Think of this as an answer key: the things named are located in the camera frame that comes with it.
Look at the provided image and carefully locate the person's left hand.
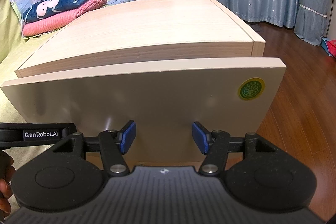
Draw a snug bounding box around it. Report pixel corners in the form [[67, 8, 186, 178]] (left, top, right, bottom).
[[1, 151, 15, 219]]

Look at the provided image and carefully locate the green round sticker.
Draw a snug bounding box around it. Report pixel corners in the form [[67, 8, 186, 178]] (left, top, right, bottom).
[[238, 77, 265, 101]]

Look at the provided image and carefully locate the green sofa cover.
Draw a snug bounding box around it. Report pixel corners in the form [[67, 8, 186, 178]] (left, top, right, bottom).
[[1, 0, 58, 161]]

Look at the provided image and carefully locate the light wood nightstand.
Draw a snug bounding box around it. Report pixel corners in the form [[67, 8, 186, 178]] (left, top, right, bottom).
[[15, 0, 265, 78]]

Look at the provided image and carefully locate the pink folded blanket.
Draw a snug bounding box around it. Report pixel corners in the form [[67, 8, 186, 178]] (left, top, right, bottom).
[[22, 0, 107, 37]]

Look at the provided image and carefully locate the navy pink cartoon blanket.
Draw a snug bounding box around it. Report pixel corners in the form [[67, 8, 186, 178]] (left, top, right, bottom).
[[22, 0, 89, 23]]

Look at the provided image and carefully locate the red blue bag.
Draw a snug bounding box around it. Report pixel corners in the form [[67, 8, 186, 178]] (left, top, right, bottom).
[[321, 38, 336, 57]]

